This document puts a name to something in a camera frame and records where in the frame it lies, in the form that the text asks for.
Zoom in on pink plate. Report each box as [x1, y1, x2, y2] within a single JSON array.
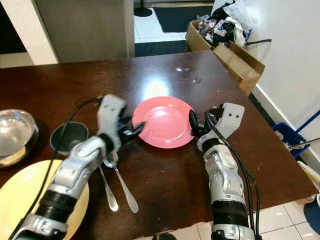
[[132, 96, 196, 150]]

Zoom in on dark grey cup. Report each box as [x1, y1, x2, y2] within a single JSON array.
[[50, 121, 90, 155]]

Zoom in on brown cardboard box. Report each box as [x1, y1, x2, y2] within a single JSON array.
[[185, 20, 266, 97]]

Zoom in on blue plastic object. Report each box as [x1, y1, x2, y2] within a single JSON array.
[[272, 122, 305, 147]]

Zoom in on steel bowl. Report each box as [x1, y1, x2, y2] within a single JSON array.
[[0, 109, 39, 168]]

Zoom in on black floor mat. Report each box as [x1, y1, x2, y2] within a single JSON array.
[[152, 5, 214, 34]]

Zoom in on grey door panel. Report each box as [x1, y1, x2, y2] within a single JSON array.
[[35, 0, 136, 64]]

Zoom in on white plastic bag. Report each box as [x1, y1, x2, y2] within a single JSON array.
[[222, 0, 259, 32]]

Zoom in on yellow plate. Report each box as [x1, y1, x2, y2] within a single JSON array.
[[0, 160, 90, 240]]

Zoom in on blue bucket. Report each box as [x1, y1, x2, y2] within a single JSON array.
[[302, 197, 320, 236]]

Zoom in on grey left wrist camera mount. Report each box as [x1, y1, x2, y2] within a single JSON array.
[[97, 93, 129, 150]]

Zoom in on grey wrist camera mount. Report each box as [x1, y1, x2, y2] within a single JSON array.
[[97, 93, 129, 150], [209, 102, 246, 142]]

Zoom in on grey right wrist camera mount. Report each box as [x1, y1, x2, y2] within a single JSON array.
[[209, 102, 246, 142]]

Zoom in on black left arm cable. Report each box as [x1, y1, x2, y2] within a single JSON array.
[[12, 96, 104, 239]]

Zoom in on black wall cable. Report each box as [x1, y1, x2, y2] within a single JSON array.
[[245, 38, 273, 47]]

